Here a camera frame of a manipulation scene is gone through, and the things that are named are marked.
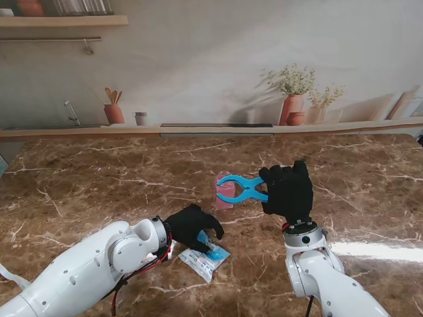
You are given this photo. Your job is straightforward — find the small round terracotta pot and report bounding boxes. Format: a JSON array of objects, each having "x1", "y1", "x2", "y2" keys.
[{"x1": 286, "y1": 112, "x2": 307, "y2": 127}]

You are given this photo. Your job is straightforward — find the round terracotta jar on shelf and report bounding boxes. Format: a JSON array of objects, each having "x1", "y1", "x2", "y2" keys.
[{"x1": 15, "y1": 0, "x2": 44, "y2": 17}]

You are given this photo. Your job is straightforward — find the wooden wall shelf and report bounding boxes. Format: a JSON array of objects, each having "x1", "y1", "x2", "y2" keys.
[{"x1": 0, "y1": 15, "x2": 129, "y2": 28}]

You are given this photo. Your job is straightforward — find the red black left arm cables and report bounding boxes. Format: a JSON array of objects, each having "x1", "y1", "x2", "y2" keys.
[{"x1": 110, "y1": 230, "x2": 174, "y2": 317}]

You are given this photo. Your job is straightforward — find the pale vase with flowers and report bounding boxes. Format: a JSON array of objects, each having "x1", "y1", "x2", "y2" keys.
[{"x1": 307, "y1": 84, "x2": 344, "y2": 125}]

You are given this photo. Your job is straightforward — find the glass jars on shelf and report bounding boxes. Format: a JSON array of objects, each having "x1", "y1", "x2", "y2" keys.
[{"x1": 54, "y1": 0, "x2": 113, "y2": 17}]

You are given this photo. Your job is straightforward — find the white blue salt bag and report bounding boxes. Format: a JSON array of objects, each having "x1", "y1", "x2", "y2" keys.
[{"x1": 178, "y1": 230, "x2": 231, "y2": 284}]

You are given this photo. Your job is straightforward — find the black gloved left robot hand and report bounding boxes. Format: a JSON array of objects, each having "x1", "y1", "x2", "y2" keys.
[{"x1": 164, "y1": 203, "x2": 225, "y2": 254}]

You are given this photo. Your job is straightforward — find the leaning wooden cutting boards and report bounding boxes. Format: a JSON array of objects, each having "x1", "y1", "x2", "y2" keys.
[{"x1": 386, "y1": 86, "x2": 423, "y2": 120}]

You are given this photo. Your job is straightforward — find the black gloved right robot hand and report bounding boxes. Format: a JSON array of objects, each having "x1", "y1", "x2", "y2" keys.
[{"x1": 258, "y1": 160, "x2": 314, "y2": 223}]

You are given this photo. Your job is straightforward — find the blue plastic bag clip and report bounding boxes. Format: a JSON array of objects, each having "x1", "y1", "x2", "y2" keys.
[{"x1": 216, "y1": 174, "x2": 270, "y2": 205}]

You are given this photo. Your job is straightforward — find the long wooden counter ledge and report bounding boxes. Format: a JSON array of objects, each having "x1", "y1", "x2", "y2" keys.
[{"x1": 0, "y1": 117, "x2": 423, "y2": 143}]

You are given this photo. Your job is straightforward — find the clear bottle with pink seasoning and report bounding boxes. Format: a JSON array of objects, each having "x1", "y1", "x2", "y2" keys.
[{"x1": 214, "y1": 170, "x2": 236, "y2": 211}]

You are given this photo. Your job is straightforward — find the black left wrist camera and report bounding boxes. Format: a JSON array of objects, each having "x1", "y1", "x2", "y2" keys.
[{"x1": 157, "y1": 246, "x2": 173, "y2": 264}]

